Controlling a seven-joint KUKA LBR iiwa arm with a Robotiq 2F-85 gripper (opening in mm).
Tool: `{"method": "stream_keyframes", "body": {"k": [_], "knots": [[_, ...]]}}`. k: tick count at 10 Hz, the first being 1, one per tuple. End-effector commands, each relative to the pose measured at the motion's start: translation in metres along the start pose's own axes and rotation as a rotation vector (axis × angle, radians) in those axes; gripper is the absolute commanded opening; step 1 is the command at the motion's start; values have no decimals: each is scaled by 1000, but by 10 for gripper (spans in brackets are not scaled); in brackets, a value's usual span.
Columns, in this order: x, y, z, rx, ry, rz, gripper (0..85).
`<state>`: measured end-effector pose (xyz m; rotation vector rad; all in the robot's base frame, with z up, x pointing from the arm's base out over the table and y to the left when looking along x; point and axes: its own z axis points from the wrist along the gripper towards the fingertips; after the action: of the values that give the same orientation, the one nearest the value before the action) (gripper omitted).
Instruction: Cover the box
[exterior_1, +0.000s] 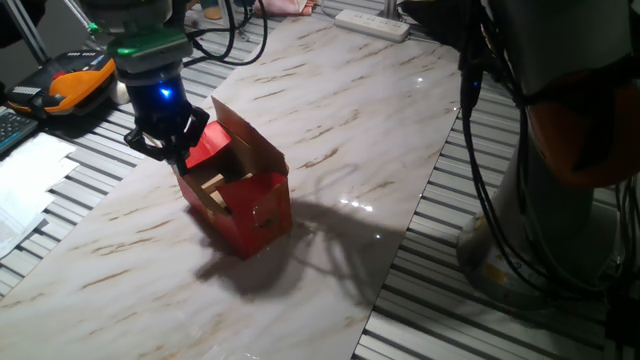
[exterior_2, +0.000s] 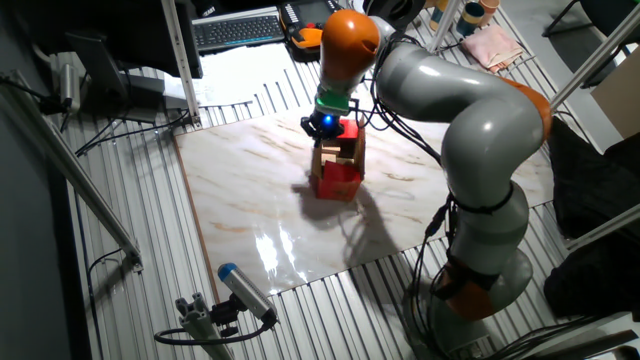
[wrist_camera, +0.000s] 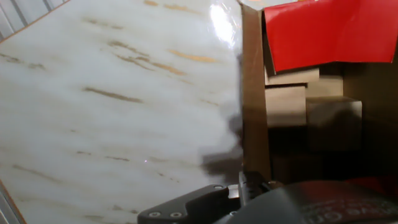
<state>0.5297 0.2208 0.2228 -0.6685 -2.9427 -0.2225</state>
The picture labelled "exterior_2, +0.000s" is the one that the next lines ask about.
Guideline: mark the red cardboard box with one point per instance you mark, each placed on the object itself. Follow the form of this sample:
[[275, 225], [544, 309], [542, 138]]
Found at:
[[337, 187]]

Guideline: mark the aluminium profile stand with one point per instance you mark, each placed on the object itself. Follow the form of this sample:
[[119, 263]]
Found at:
[[200, 325]]

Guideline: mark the black cloth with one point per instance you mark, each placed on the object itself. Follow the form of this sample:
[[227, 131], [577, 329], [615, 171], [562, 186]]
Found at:
[[600, 200]]

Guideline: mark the dark blue cup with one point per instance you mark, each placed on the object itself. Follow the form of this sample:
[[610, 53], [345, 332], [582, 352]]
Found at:
[[470, 19]]

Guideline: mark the black keyboard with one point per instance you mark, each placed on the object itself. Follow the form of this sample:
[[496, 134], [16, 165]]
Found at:
[[237, 32]]

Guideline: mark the yellowish cup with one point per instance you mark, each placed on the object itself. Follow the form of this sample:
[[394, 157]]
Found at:
[[438, 14]]

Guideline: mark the brown cardboard panel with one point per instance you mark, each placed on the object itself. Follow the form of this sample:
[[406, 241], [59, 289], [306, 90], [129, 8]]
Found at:
[[620, 95]]

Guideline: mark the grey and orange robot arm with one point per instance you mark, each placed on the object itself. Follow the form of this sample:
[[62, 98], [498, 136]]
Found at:
[[490, 130]]

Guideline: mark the black monitor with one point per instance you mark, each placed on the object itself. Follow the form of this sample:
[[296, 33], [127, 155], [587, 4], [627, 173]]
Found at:
[[125, 30]]

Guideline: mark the small silver camera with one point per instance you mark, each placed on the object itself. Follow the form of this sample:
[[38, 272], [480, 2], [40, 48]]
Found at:
[[70, 87]]

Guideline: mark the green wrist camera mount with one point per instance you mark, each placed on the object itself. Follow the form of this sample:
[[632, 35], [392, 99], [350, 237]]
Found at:
[[332, 102]]

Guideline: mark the aluminium post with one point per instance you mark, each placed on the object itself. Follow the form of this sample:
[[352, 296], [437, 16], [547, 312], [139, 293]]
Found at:
[[180, 60], [447, 20]]

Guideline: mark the pink cloth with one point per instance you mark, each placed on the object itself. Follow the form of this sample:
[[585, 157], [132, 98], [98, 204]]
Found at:
[[492, 47]]

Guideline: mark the silver camera with blue cap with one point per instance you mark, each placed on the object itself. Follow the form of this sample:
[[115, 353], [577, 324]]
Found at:
[[245, 290]]

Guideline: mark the orange black teach pendant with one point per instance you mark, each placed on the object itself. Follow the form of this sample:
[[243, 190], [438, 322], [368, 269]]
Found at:
[[302, 27]]

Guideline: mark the black round spool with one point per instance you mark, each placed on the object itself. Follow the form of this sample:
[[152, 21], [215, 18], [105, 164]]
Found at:
[[395, 10]]

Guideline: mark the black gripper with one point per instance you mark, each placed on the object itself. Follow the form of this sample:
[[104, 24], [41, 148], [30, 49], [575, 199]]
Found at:
[[325, 126]]

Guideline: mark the aluminium frame bar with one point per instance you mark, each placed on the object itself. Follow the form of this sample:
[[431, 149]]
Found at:
[[605, 225], [595, 57]]

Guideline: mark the black office chair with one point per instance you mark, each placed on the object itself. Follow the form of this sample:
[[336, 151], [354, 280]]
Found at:
[[600, 12]]

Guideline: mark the orange cup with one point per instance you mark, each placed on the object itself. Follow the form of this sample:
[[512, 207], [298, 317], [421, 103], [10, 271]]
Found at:
[[489, 5]]

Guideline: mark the black camera clamp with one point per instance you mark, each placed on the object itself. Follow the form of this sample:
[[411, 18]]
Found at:
[[225, 315]]

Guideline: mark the long diagonal aluminium bar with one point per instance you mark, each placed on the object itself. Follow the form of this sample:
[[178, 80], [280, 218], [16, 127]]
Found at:
[[75, 175]]

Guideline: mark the white paper sheets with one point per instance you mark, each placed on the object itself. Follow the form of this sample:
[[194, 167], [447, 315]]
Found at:
[[240, 70]]

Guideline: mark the marble pattern board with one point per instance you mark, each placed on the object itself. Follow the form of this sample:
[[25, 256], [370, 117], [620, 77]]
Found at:
[[250, 200]]

